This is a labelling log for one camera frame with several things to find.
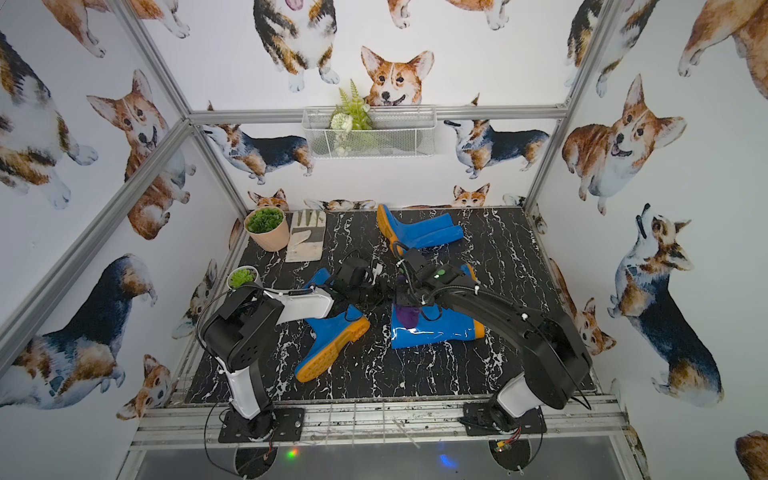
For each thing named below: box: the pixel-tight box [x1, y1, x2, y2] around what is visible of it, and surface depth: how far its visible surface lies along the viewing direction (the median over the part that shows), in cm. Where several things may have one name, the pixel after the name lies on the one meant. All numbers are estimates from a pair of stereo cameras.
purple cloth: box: [396, 305, 421, 329], surface depth 82 cm
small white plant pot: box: [226, 265, 259, 290], surface depth 92 cm
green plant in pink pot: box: [247, 208, 284, 234], surface depth 105 cm
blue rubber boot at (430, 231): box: [377, 204, 465, 256], surface depth 113 cm
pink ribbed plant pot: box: [244, 216, 290, 252], surface depth 104 cm
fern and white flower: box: [329, 78, 373, 157], surface depth 85 cm
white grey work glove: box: [285, 209, 327, 263], surface depth 116 cm
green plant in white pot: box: [230, 268, 255, 288], surface depth 92 cm
